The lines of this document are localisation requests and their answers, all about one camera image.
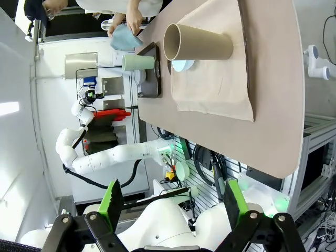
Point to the person's right forearm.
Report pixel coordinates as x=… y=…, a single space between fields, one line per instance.
x=118 y=19

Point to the aluminium frame rack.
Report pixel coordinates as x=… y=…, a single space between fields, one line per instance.
x=309 y=147

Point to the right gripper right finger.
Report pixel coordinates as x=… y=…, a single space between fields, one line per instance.
x=237 y=204

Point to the small grey metal plate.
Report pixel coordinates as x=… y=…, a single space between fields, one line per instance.
x=114 y=104
x=113 y=86

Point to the red plastic rack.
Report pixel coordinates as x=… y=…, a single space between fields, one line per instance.
x=113 y=115

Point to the beige brown cloth mat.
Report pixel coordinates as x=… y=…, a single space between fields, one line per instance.
x=210 y=89

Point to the person in white shirt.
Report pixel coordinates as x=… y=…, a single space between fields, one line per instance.
x=110 y=4

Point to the light blue bowl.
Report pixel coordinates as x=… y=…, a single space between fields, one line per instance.
x=181 y=65

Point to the small blue device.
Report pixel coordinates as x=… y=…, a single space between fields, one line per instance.
x=89 y=81

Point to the light green tall cup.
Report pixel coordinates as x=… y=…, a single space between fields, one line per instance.
x=136 y=62

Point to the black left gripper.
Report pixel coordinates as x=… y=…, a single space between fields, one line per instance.
x=90 y=95

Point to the bystander in dark clothes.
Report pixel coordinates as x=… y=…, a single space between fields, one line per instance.
x=34 y=10

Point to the tan brown tall cup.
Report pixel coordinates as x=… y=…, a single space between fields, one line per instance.
x=204 y=44

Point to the person's left hand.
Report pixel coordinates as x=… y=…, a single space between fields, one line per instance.
x=135 y=22

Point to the grey slotted panel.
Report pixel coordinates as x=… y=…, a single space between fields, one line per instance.
x=199 y=194

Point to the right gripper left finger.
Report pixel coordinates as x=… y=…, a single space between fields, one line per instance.
x=107 y=204

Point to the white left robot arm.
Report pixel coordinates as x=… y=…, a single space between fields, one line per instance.
x=118 y=156

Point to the large grey metal plate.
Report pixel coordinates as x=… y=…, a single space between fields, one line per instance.
x=81 y=65

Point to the black handheld tool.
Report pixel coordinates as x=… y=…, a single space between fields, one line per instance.
x=219 y=176

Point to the person's right hand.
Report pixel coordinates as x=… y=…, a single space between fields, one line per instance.
x=112 y=31

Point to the teal cloth mat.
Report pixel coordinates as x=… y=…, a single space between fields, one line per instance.
x=123 y=39

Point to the person's left forearm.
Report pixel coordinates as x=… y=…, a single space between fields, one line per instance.
x=132 y=6

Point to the white bowl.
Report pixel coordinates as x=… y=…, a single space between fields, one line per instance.
x=140 y=76

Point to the yellow emergency stop button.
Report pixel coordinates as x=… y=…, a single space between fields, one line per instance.
x=170 y=177

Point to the pale green spare bowl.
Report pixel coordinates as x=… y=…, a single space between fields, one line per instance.
x=182 y=170

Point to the white pipe fitting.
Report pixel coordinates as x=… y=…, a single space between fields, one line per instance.
x=317 y=63

